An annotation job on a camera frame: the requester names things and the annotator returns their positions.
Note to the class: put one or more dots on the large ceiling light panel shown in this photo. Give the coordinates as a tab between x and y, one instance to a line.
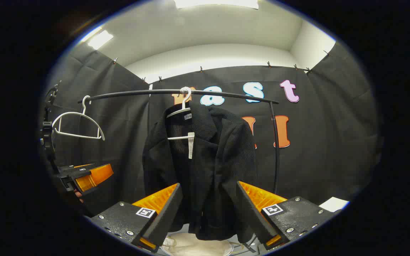
215	3

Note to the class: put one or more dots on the white paper hang tag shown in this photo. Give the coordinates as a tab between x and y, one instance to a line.
191	145

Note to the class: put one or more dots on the black clothes rack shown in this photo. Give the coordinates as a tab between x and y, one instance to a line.
226	94

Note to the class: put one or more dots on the white flat panel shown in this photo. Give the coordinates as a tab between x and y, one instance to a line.
333	204

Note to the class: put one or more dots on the small ceiling light panel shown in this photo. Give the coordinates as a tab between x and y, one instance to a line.
100	39

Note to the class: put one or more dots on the black backdrop cloth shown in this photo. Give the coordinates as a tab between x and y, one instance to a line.
315	160

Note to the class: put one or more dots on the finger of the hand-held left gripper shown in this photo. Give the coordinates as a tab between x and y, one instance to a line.
94	177
73	171

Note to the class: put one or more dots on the white clothes hanger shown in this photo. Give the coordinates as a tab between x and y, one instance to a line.
80	113
180	137

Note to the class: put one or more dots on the black ribbed jacket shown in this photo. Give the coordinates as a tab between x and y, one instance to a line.
219	160

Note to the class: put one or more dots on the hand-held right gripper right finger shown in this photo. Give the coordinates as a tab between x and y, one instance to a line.
253	213

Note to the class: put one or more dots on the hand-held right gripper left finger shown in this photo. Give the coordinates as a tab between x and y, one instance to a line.
164	213

